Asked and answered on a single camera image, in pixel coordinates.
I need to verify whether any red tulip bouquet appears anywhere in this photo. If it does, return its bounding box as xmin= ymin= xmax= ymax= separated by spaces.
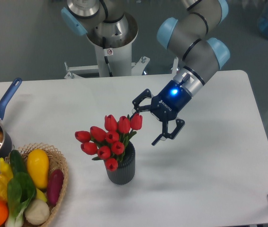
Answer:
xmin=74 ymin=113 xmax=143 ymax=172

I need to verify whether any green cucumber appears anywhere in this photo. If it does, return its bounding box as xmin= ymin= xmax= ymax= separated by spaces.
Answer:
xmin=9 ymin=149 xmax=27 ymax=175

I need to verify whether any black cable on pedestal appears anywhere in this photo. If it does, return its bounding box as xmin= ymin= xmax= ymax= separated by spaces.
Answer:
xmin=102 ymin=37 xmax=113 ymax=77

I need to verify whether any purple eggplant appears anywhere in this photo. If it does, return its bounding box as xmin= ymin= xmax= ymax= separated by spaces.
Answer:
xmin=46 ymin=169 xmax=64 ymax=206

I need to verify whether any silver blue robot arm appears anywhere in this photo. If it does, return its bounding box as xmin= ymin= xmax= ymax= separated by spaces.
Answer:
xmin=61 ymin=0 xmax=230 ymax=140

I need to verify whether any woven wicker basket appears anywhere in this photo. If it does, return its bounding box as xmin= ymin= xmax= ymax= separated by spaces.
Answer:
xmin=0 ymin=142 xmax=69 ymax=227

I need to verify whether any green bok choy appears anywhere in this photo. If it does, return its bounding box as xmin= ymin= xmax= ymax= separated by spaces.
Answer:
xmin=5 ymin=172 xmax=36 ymax=227

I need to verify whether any yellow squash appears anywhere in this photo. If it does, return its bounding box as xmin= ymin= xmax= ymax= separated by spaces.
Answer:
xmin=27 ymin=149 xmax=49 ymax=190

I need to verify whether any beige garlic bulb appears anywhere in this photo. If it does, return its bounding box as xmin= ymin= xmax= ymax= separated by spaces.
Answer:
xmin=25 ymin=199 xmax=50 ymax=225

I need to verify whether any dark grey ribbed vase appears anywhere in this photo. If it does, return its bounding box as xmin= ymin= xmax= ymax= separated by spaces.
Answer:
xmin=107 ymin=142 xmax=135 ymax=185

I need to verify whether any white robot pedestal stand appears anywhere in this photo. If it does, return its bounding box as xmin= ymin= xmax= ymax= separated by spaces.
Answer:
xmin=61 ymin=8 xmax=150 ymax=79

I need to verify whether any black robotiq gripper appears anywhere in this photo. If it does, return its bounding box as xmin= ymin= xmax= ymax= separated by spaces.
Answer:
xmin=127 ymin=79 xmax=193 ymax=146

